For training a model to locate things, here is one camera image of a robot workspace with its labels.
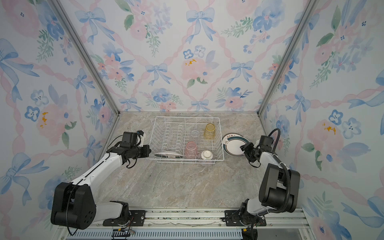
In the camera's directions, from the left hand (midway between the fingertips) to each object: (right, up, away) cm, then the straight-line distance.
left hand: (150, 149), depth 87 cm
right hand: (+56, 0, +6) cm, 56 cm away
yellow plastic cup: (+36, +10, +11) cm, 39 cm away
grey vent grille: (+9, -38, -17) cm, 42 cm away
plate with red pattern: (+51, +2, +13) cm, 52 cm away
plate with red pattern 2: (+10, -4, +6) cm, 12 cm away
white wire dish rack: (+21, +4, +15) cm, 26 cm away
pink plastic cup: (+24, -1, -1) cm, 24 cm away
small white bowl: (+33, -4, +1) cm, 33 cm away
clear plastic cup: (+26, +7, +5) cm, 28 cm away
